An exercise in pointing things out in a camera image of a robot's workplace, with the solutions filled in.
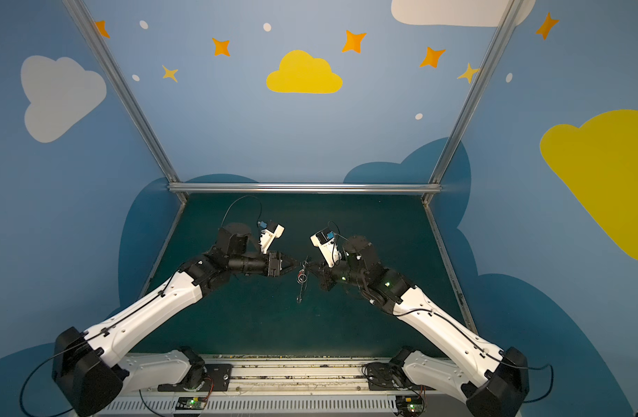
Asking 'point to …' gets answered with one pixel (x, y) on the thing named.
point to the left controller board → (190, 403)
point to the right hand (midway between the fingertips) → (310, 262)
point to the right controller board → (408, 405)
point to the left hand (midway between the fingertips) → (299, 265)
